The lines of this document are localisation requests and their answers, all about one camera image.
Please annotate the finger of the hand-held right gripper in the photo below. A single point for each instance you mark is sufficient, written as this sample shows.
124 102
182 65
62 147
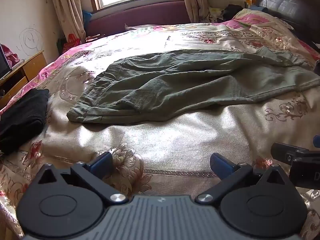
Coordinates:
317 140
283 152

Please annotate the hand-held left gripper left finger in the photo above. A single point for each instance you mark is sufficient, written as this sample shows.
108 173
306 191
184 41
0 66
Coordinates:
103 163

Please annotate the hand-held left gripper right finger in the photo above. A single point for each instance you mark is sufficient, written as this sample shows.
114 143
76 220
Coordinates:
221 165

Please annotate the green pants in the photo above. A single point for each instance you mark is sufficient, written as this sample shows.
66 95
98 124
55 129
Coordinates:
175 85

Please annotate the floral satin bedspread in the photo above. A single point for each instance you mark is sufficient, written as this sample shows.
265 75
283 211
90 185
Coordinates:
175 140

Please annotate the black folded clothing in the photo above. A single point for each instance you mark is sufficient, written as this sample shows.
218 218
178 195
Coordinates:
22 117

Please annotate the wooden cabinet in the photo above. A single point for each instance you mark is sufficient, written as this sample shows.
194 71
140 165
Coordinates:
27 70

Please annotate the red bag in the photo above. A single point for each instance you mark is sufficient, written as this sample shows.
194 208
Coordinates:
71 42

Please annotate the shiny brown wrapper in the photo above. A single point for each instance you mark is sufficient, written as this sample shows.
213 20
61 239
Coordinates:
95 38

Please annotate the pink cloth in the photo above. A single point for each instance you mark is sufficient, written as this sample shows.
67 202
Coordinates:
12 56

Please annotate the dark wooden headboard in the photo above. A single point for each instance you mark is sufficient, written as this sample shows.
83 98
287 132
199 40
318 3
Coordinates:
287 2

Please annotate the black television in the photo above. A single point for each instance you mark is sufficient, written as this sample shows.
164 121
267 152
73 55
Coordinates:
4 62

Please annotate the blue plastic bag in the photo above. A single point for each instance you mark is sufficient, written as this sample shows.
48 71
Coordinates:
87 17

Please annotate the black clothes pile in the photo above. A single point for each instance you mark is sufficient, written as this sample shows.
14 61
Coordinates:
232 11

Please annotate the white patterned cloth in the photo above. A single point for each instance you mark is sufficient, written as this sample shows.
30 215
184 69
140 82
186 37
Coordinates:
215 13

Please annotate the beige curtain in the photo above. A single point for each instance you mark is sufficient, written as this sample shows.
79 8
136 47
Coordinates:
67 7
193 0

